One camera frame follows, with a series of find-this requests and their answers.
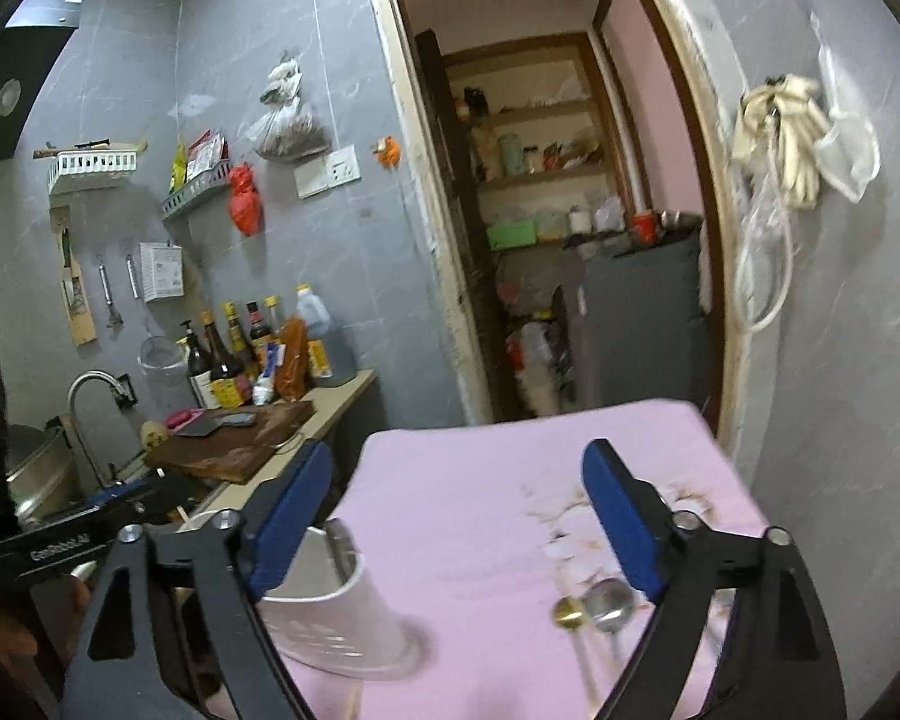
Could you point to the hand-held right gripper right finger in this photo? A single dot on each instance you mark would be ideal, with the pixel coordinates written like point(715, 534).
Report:
point(622, 517)

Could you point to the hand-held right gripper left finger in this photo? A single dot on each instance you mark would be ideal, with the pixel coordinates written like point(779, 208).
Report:
point(292, 517)

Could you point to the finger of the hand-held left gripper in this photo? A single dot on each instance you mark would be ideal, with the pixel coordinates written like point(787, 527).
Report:
point(131, 499)

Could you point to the metal spoon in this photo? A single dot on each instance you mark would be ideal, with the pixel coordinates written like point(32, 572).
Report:
point(611, 604)

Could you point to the gold-tipped utensil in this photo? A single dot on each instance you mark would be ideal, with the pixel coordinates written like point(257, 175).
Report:
point(570, 613)

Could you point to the white utensil holder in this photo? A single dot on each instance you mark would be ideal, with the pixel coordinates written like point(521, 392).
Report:
point(345, 615)

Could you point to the person's left hand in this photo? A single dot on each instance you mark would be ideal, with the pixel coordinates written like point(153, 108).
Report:
point(15, 637)

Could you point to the beige round scrubber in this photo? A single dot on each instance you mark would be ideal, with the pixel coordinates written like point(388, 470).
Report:
point(154, 435)

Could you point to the stainless steel pot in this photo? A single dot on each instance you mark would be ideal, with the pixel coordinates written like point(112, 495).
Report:
point(41, 472)

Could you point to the wooden cutting board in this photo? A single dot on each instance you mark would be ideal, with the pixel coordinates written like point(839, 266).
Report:
point(232, 450)

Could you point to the pink scrub brush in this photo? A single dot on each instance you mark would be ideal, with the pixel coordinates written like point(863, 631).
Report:
point(184, 418)

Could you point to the chrome faucet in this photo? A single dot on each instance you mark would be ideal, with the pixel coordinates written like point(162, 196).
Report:
point(82, 390)

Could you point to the beige kitchen counter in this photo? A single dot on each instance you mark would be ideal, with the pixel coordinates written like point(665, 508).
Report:
point(341, 394)

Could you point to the dark pump bottle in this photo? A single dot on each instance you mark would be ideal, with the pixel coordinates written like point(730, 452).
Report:
point(197, 375)

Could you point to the white and blue tube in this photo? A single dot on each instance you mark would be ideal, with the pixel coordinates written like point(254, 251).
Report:
point(266, 379)

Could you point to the hanging mesh strainer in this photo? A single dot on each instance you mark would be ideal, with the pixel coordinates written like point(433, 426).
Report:
point(161, 360)

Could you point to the pink floral tablecloth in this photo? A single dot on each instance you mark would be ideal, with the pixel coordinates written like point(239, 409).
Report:
point(480, 495)

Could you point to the dark bottle yellow label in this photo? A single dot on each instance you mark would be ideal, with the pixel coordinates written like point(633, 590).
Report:
point(226, 379)

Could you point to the orange-brown spice packet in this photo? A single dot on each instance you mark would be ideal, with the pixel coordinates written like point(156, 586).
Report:
point(292, 360)

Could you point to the large dark liquid jug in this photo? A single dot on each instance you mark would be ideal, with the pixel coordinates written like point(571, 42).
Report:
point(330, 352)

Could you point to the white sack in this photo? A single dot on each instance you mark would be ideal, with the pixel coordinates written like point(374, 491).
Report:
point(536, 367)

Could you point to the grey refrigerator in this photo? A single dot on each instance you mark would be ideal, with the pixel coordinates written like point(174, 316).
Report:
point(630, 330)

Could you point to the tall dark sauce bottle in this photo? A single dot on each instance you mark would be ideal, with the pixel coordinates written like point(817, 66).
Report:
point(238, 337)

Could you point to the red-label sauce bottle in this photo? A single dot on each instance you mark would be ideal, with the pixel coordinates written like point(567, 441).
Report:
point(257, 330)

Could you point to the hanging wooden board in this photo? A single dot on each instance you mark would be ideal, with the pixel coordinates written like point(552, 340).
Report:
point(79, 307)

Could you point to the slim clear bottle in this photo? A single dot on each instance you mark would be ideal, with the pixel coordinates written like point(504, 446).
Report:
point(271, 315)

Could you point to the hanging metal utensil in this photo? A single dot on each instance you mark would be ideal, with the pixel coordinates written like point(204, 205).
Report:
point(107, 292)

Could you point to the red cup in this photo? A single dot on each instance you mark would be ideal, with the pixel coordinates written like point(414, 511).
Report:
point(643, 227)

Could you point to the steel bowl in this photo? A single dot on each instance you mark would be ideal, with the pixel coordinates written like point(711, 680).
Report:
point(681, 220)

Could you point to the green box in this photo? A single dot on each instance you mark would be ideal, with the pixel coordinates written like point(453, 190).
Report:
point(511, 235)

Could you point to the grey basket shelf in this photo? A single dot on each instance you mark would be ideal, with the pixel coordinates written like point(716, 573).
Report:
point(195, 195)

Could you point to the red plastic bag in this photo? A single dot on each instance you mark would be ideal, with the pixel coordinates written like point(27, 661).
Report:
point(246, 202)

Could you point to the white basket shelf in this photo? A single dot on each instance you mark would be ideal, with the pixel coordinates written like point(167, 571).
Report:
point(94, 165)

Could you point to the yellow-green packet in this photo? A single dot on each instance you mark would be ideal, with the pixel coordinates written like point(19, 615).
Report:
point(178, 165)

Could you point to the red packets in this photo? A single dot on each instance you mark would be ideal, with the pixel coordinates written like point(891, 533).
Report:
point(206, 156)

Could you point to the glass jar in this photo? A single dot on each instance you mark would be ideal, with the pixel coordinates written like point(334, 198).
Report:
point(532, 160)

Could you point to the pale green canister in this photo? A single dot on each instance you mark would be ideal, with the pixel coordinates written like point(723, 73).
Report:
point(510, 154)

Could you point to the clear bag of dried goods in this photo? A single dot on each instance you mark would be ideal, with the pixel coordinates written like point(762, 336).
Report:
point(289, 135)

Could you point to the cream rubber gloves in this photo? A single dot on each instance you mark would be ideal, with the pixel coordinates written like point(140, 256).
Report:
point(791, 142)

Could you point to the wooden pantry shelf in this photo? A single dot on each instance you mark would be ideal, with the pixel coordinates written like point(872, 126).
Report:
point(540, 112)

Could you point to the white mesh bag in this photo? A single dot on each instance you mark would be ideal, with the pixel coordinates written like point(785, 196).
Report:
point(847, 150)

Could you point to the black range hood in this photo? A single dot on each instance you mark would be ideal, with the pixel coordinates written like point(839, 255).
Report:
point(15, 82)

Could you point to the white wall switch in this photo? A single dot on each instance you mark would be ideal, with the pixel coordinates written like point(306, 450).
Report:
point(312, 180)

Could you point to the door frame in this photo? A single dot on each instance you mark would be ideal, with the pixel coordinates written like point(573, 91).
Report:
point(420, 202)

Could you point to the white wall socket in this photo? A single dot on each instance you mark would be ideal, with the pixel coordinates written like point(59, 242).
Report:
point(343, 165)

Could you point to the orange wall hook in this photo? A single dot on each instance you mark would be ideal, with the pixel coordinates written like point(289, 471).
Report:
point(388, 151)

